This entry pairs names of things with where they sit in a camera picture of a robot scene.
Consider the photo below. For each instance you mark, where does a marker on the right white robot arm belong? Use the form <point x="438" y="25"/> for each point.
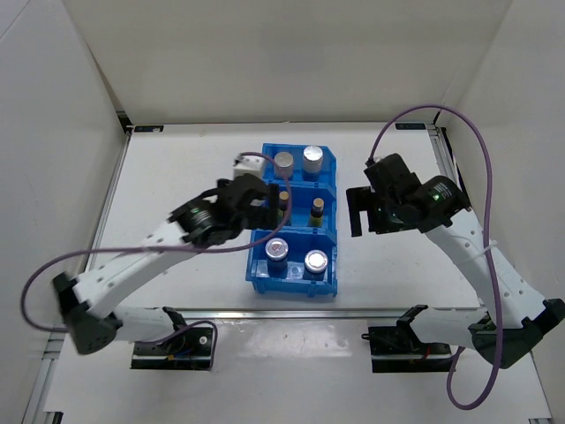
<point x="513" y="317"/>

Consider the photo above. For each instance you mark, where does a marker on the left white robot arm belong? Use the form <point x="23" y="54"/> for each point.
<point x="91" y="304"/>

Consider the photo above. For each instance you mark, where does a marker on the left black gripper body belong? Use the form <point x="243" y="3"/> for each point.
<point x="260" y="212"/>

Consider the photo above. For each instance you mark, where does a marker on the short silver-lid jar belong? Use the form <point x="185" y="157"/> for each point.
<point x="277" y="250"/>

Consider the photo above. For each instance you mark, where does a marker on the blue three-compartment plastic bin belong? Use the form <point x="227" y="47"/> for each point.
<point x="300" y="237"/>

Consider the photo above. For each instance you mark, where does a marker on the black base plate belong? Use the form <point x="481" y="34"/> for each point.
<point x="392" y="353"/>
<point x="192" y="350"/>

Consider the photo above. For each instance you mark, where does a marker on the front aluminium rail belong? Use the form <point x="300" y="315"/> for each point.
<point x="237" y="314"/>

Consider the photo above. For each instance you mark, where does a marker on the short red-label jar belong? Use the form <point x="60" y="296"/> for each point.
<point x="315" y="265"/>

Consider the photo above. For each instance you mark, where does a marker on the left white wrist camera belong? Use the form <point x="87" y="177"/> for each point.
<point x="249" y="164"/>

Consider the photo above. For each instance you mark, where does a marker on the yellow-label brown bottle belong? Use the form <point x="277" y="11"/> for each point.
<point x="283" y="203"/>
<point x="316" y="213"/>

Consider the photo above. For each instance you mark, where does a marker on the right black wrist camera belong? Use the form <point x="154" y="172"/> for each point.
<point x="390" y="174"/>

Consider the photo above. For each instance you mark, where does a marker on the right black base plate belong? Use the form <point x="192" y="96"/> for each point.
<point x="392" y="353"/>

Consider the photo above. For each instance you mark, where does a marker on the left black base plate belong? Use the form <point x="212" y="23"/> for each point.
<point x="192" y="350"/>

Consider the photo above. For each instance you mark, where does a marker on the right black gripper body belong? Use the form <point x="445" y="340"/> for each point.
<point x="384" y="218"/>

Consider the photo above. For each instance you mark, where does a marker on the tall blue-label shaker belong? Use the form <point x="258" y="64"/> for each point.
<point x="312" y="162"/>
<point x="284" y="165"/>

